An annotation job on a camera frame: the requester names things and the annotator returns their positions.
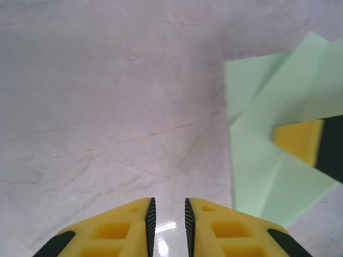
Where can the light green paper sheet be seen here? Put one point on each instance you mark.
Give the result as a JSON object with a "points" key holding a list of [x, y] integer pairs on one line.
{"points": [[268, 93]]}

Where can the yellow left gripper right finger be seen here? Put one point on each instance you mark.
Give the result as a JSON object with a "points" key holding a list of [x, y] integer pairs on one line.
{"points": [[235, 241]]}

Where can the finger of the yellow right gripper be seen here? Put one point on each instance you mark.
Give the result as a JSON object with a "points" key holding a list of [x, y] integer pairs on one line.
{"points": [[300, 142]]}

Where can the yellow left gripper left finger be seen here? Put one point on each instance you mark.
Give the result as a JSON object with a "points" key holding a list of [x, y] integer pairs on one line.
{"points": [[107, 241]]}

